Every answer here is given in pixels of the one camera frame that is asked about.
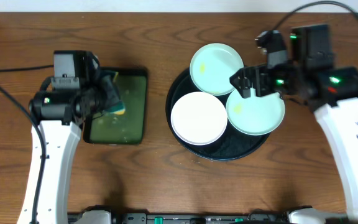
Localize yellow green sponge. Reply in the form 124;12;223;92
106;70;125;115

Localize mint green plate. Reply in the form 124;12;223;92
226;88;285;136
189;43;244;96

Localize white plate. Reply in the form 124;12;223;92
170;91;228;146

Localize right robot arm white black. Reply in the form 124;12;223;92
229;64;358;223

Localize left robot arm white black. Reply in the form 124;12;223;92
18;50;125;223

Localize rectangular black tray green liquid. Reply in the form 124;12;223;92
83;67;148;145

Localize round black tray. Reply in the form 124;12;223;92
165;68;269;161

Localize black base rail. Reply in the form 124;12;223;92
68;205;358;224

